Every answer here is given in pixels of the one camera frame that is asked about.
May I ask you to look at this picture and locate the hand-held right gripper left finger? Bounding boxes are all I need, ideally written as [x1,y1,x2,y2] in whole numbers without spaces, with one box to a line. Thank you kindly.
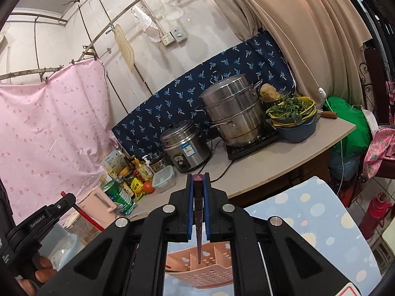
[37,173,198,296]

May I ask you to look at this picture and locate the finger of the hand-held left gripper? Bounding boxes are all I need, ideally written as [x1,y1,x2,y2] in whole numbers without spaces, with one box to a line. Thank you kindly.
[49,193,78,224]

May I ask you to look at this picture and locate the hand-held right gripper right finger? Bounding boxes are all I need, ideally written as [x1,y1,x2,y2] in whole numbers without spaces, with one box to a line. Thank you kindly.
[202,173,362,296]

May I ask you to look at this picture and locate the dark brown chopstick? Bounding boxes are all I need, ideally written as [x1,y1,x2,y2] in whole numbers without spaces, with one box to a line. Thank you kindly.
[192,175,204,264]

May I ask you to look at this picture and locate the red chopstick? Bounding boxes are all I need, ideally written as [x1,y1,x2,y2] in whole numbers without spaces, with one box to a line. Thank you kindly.
[61,191,106,232]

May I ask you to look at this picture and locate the pink perforated utensil basket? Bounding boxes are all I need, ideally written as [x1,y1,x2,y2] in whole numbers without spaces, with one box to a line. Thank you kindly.
[165,241,235,290]

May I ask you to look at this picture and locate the person's left hand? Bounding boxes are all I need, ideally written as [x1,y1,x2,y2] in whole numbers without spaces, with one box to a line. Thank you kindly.
[18,255,59,296]

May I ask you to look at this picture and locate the clear container with blue lid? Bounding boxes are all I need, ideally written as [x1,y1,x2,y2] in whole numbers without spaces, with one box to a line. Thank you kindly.
[152,166,176,193]

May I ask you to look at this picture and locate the green can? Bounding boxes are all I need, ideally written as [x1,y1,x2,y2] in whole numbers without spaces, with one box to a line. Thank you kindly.
[101,179,138,215]

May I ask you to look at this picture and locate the yellow snack packet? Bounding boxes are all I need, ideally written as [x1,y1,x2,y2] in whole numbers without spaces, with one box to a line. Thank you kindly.
[128,179,145,197]

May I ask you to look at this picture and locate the small pot with glass lid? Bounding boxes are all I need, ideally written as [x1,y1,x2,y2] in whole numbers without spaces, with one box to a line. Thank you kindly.
[148,152,173,173]

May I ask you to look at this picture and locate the yellow dish soap bottle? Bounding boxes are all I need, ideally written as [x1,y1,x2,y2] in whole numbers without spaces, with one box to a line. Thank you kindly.
[136,159,154,182]

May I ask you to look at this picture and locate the white pump bottle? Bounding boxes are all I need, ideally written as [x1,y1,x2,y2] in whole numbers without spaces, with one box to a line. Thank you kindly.
[143,154,155,174]

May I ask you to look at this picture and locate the white carton box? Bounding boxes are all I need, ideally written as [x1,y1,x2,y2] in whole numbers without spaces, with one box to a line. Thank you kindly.
[100,150,124,177]

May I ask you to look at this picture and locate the steel rice cooker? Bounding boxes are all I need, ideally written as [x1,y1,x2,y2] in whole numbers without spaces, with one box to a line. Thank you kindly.
[159,120,213,173]

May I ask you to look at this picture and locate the dark sauce bottle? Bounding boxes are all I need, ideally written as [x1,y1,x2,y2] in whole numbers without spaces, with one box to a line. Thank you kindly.
[122,154,135,174]

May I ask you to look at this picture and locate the black induction cooktop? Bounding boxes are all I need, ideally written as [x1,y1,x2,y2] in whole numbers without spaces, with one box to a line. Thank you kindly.
[226,126,283,161]

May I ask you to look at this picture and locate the pink dotted cloth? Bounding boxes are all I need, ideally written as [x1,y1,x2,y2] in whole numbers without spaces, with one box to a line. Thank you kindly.
[0,58,120,226]

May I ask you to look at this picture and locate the blue planet-print tablecloth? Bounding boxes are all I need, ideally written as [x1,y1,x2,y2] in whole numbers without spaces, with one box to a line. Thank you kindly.
[163,176,384,296]

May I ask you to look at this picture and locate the large steel steamer pot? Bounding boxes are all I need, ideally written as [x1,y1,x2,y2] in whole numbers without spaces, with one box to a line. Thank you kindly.
[195,74,266,148]

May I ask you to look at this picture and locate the navy leaf-print cloth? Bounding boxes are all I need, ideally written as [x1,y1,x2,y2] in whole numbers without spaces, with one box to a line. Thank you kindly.
[111,30,297,161]

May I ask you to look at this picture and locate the blue plastic basin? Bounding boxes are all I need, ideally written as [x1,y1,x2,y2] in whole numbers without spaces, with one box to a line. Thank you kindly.
[272,114,318,144]

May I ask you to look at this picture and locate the green leafy vegetables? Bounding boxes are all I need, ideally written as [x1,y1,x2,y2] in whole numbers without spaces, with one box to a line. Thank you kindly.
[267,96,311,123]

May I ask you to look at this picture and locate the brown loofah sponge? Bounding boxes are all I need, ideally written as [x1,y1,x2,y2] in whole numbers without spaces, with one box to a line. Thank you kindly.
[259,83,278,102]

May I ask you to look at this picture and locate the stacked bowls with greens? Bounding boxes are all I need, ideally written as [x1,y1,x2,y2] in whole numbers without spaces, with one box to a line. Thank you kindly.
[266,96,317,127]

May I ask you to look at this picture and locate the white card with red border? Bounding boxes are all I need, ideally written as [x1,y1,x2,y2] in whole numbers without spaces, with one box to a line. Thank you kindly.
[335,284,362,296]

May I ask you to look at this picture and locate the green plastic bag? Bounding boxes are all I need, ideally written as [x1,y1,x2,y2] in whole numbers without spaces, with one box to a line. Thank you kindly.
[324,96,375,167]

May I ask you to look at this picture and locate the red thermos bottle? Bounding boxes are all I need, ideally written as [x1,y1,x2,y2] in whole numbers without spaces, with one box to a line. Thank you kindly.
[355,193,388,240]

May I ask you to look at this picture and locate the pink pineapple-print cloth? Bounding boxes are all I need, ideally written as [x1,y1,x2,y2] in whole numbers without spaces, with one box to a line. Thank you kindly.
[362,128,395,179]

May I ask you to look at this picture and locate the white hanging plastic bag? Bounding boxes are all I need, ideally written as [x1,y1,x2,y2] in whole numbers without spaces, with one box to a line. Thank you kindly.
[133,6,161,42]

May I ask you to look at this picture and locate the white round strainer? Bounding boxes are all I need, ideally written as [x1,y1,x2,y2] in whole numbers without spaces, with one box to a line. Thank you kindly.
[162,5,184,21]

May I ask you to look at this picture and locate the beige curtain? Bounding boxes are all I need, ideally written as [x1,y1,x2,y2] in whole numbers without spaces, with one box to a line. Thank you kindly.
[222,0,375,109]

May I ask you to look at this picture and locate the black power cord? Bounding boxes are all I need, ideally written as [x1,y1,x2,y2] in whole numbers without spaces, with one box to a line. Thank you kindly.
[210,139,234,182]

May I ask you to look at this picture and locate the metal curtain rail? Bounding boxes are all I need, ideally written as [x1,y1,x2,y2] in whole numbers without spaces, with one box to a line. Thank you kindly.
[77,0,198,63]
[0,65,72,82]

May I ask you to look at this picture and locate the white cord with inline switch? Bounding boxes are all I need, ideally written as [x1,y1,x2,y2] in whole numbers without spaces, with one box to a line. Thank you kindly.
[272,15,344,198]

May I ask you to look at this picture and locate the white wall switch box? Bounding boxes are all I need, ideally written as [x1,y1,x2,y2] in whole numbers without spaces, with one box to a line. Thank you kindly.
[170,28,188,43]

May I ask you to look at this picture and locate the dark metal scrollwork frame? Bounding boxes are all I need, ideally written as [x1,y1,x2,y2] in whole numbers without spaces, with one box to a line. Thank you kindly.
[359,46,395,128]

